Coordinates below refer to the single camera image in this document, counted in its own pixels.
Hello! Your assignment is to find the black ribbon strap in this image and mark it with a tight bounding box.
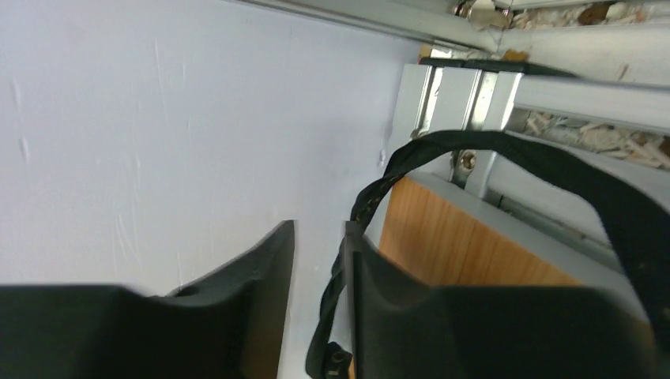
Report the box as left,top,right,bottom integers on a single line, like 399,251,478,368
305,129,670,379

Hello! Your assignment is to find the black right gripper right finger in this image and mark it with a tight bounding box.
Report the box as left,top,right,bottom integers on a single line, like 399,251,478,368
344,222,657,378

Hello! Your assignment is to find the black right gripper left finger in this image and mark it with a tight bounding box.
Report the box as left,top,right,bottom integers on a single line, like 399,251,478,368
1,220,295,378

